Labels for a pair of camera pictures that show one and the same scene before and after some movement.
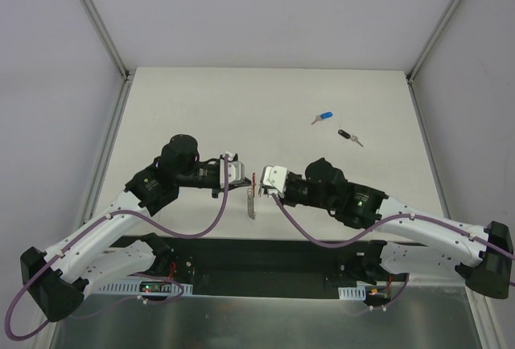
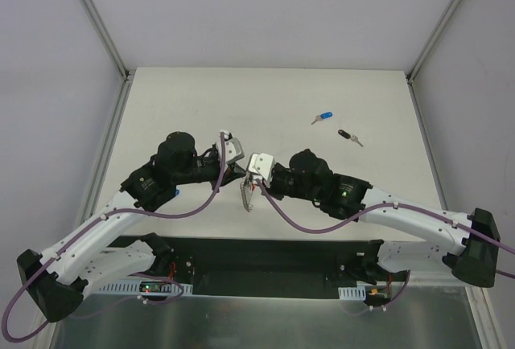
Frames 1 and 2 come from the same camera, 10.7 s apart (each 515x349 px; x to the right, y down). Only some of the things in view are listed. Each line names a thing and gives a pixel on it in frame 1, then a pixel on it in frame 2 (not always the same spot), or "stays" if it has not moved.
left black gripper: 217,190 → 227,170
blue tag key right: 323,116 stays
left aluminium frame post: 96,19 stays
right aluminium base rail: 437,280 stays
